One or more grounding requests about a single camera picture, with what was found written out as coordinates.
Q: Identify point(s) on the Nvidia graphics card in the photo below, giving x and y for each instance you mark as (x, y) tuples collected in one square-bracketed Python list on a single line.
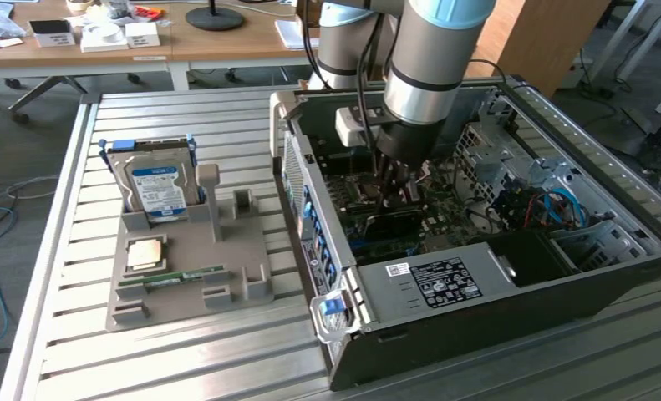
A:
[(391, 225)]

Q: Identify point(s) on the white box with tape roll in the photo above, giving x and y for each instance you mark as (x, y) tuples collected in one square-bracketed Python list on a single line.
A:
[(104, 37)]

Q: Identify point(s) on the small white card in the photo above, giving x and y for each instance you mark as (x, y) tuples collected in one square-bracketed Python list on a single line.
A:
[(1, 43)]

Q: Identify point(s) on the white box with black top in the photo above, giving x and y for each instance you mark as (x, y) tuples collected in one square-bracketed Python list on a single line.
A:
[(52, 33)]

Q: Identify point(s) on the metal socket cover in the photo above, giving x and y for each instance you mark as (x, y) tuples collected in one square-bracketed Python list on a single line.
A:
[(426, 170)]

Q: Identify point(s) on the orange plastic item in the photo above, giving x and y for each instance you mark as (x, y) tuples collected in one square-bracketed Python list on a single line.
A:
[(148, 12)]

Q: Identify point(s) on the black open PC case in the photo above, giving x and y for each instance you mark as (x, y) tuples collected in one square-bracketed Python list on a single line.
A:
[(474, 334)]

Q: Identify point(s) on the green RAM stick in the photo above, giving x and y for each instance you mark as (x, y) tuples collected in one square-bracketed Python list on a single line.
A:
[(187, 274)]

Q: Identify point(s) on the hard disk with blue caddy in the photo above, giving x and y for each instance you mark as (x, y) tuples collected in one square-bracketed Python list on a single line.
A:
[(153, 188)]

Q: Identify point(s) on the grey power supply unit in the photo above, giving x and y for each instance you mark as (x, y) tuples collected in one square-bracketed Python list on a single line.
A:
[(379, 292)]

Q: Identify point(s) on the RAM stick with white label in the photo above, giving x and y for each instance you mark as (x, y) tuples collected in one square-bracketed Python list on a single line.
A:
[(358, 210)]

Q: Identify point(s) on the stack of white papers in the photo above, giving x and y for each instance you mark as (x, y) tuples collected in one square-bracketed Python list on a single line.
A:
[(293, 35)]

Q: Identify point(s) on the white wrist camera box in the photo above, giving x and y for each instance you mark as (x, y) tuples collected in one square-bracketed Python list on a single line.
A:
[(352, 127)]

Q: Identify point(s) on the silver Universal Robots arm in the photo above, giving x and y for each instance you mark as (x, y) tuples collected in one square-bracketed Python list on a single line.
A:
[(424, 75)]

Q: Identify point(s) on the plain white box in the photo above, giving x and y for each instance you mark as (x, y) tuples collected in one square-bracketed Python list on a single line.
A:
[(141, 35)]

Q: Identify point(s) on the blue case latch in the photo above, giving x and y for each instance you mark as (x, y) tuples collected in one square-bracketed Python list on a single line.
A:
[(331, 307)]

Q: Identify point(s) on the wooden desk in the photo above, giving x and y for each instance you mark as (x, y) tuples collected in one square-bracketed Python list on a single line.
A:
[(196, 42)]

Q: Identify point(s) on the grey parts rack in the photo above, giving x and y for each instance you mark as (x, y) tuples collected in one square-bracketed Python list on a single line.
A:
[(196, 259)]

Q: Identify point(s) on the blue expansion slot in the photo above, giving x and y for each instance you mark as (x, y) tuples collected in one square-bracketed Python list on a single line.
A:
[(359, 247)]

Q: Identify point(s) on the CPU chip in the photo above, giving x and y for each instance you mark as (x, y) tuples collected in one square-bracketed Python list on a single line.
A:
[(142, 254)]

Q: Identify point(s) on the black round lamp base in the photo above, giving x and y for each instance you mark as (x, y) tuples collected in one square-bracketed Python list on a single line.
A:
[(213, 18)]

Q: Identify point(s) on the green motherboard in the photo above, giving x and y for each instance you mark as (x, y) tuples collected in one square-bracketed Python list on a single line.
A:
[(446, 217)]

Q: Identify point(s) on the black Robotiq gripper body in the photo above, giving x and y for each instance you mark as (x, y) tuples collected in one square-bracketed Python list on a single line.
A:
[(402, 142)]

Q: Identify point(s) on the CPU socket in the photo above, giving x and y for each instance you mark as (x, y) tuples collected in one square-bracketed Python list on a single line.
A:
[(366, 190)]

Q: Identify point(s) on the brown cardboard box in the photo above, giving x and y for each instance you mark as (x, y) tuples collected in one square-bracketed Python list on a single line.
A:
[(307, 16)]

